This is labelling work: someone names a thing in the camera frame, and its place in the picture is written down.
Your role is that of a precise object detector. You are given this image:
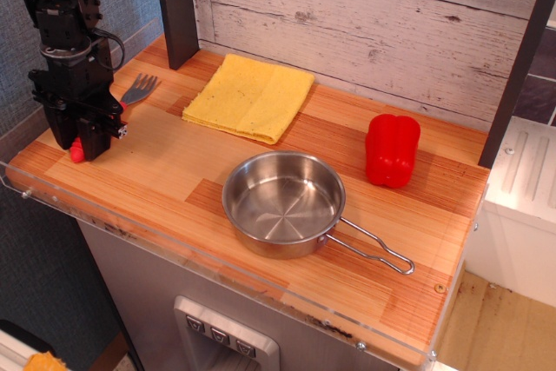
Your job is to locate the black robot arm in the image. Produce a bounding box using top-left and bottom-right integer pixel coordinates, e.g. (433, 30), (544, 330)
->
(23, 0), (127, 162)

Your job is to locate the clear acrylic table guard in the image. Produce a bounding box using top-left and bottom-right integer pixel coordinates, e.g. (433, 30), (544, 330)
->
(7, 152), (488, 370)

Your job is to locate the stainless steel pan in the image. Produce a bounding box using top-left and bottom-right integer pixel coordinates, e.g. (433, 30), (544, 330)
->
(222, 150), (415, 275)

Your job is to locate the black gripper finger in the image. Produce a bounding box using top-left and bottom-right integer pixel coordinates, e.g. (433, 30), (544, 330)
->
(76, 116), (114, 162)
(44, 105), (78, 150)

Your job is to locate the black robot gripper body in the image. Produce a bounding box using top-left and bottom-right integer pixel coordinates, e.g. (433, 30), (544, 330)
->
(29, 36), (127, 139)

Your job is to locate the dark grey right post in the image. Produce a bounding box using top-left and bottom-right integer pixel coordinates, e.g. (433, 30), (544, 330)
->
(478, 0), (555, 169)

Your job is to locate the yellow cloth at corner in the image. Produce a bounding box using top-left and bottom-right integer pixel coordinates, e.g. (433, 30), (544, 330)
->
(23, 352), (68, 371)

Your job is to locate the red handled metal fork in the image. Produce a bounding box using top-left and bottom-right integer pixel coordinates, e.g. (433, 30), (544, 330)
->
(69, 73), (162, 164)

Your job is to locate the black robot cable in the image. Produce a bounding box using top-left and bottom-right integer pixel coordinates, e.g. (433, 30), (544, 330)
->
(93, 27), (127, 72)

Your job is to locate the red toy bell pepper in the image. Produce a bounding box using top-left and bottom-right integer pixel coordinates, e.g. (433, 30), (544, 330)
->
(365, 114), (420, 189)

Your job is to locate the silver dispenser button panel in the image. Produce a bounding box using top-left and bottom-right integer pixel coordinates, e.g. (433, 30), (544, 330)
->
(174, 295), (281, 370)

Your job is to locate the grey toy fridge cabinet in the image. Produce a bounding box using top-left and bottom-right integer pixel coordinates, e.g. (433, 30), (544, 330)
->
(78, 222), (394, 370)

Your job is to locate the white toy sink unit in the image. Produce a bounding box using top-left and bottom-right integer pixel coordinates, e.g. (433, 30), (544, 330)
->
(465, 117), (555, 306)

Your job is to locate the yellow folded towel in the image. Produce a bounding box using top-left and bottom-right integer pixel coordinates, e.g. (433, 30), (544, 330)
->
(182, 54), (314, 145)

